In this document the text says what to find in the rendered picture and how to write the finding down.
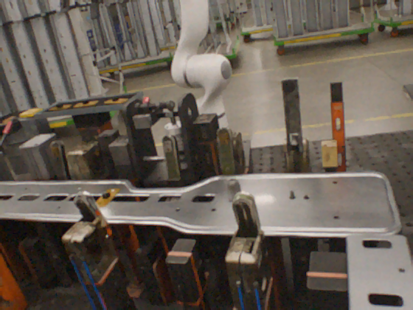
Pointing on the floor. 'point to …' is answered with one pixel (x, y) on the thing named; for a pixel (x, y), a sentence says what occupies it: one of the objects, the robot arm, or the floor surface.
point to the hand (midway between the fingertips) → (80, 11)
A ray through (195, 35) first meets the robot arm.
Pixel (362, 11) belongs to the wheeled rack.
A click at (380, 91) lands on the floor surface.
